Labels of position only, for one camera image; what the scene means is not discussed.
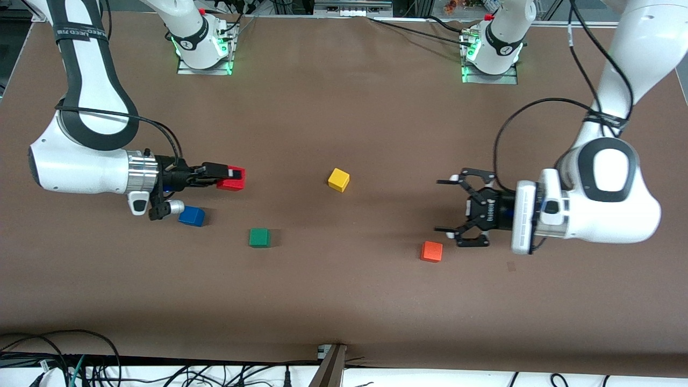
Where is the black looped floor cable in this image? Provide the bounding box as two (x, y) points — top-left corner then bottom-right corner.
(0, 329), (122, 387)

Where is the red wooden block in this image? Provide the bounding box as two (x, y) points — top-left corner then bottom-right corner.
(217, 166), (247, 192)

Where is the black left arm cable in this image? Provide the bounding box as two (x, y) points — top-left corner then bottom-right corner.
(493, 0), (636, 194)

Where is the green floor cable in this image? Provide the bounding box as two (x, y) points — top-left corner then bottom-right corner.
(68, 355), (87, 387)

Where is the aluminium profile post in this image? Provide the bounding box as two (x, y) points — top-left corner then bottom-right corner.
(309, 344), (348, 387)

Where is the yellow wooden block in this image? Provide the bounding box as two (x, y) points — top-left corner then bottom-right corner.
(328, 168), (350, 193)

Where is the blue wooden block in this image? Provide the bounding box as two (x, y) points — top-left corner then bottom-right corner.
(178, 206), (206, 227)

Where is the long black base cable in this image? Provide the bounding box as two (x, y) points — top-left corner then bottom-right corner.
(368, 17), (469, 46)

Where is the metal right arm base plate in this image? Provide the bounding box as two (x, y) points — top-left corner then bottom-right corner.
(176, 21), (240, 76)

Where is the short black base cable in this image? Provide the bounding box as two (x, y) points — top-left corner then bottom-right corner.
(427, 15), (468, 35)

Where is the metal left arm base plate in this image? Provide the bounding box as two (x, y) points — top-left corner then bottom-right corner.
(461, 30), (519, 85)

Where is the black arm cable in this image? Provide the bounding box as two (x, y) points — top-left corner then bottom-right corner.
(493, 0), (636, 194)
(54, 105), (187, 167)

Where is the grey power strip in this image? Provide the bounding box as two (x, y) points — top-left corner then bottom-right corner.
(313, 0), (394, 18)

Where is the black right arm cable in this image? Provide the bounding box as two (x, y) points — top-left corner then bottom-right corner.
(54, 105), (187, 167)

